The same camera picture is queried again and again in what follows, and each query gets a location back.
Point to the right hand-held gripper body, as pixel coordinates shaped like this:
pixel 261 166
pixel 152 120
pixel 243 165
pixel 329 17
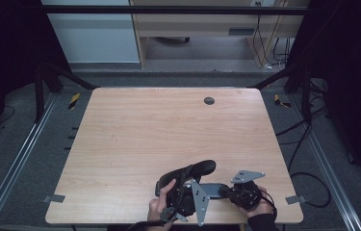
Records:
pixel 245 195

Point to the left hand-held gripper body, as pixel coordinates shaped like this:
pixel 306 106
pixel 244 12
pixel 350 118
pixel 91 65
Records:
pixel 200 200

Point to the black stapler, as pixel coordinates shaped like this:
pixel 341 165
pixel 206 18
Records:
pixel 200 168

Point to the person's right hand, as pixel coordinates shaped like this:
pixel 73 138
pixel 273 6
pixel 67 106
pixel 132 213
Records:
pixel 264 207

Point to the person's left hand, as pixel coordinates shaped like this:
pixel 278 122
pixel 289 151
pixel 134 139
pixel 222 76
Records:
pixel 155 208

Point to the grey round table grommet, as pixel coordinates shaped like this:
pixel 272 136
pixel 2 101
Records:
pixel 209 100

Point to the yellow black tape strip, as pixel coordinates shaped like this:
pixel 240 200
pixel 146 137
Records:
pixel 74 101

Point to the dark object under desk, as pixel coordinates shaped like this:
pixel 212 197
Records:
pixel 173 40

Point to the black curtain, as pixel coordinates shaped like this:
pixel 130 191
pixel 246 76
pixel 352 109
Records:
pixel 354 80
pixel 5 48

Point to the light wooden desk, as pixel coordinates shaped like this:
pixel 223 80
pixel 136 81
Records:
pixel 200 24

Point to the white cabinet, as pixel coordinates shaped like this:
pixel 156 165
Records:
pixel 94 38

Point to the grey table bracket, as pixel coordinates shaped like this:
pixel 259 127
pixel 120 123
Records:
pixel 53 198
pixel 296 199

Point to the aluminium floor rail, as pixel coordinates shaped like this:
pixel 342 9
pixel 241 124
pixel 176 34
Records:
pixel 329 173
pixel 17 163

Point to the black metal frame stand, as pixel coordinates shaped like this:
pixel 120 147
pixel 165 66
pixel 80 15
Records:
pixel 306 96
pixel 39 96

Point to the black horizontal frame bar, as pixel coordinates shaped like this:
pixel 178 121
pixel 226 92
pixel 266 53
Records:
pixel 168 9

